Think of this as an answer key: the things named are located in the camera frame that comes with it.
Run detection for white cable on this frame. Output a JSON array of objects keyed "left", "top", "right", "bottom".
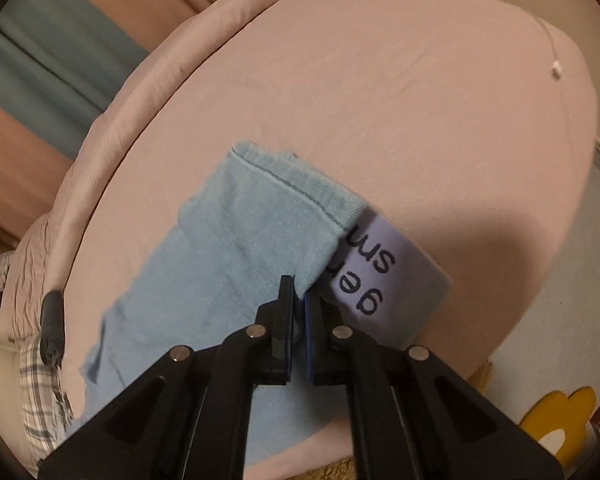
[{"left": 467, "top": 0, "right": 565, "bottom": 80}]

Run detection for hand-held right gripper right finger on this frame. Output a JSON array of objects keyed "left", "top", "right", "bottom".
[{"left": 302, "top": 290, "right": 566, "bottom": 480}]

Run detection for white printed label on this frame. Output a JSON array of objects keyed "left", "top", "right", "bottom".
[{"left": 322, "top": 210, "right": 453, "bottom": 351}]

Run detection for yellow flower rug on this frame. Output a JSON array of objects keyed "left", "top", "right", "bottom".
[{"left": 520, "top": 385, "right": 598, "bottom": 468}]

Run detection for blue curtain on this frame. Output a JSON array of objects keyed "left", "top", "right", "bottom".
[{"left": 0, "top": 0, "right": 151, "bottom": 133}]

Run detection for black object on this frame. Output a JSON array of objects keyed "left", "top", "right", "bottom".
[{"left": 39, "top": 290, "right": 66, "bottom": 368}]

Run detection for plaid cloth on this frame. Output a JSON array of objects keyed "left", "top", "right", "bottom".
[{"left": 20, "top": 340, "right": 76, "bottom": 451}]

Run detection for light blue denim pants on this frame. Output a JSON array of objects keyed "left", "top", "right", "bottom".
[{"left": 62, "top": 140, "right": 371, "bottom": 471}]

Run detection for pink duvet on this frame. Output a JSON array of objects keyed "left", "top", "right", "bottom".
[{"left": 0, "top": 0, "right": 316, "bottom": 341}]

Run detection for pink bed sheet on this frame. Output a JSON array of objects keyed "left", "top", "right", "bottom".
[{"left": 62, "top": 0, "right": 598, "bottom": 478}]

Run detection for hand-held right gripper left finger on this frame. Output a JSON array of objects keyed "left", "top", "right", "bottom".
[{"left": 37, "top": 275, "right": 301, "bottom": 480}]

